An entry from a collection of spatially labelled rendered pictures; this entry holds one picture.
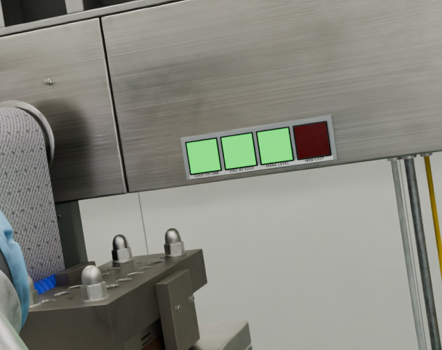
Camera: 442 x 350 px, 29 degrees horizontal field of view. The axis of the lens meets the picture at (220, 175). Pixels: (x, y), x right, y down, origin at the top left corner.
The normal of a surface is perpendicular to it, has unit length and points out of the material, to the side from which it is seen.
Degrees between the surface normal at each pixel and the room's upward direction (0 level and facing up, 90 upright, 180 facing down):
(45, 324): 90
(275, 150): 90
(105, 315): 90
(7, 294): 88
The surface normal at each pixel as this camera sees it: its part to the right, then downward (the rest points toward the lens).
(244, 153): -0.28, 0.09
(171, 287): 0.95, -0.13
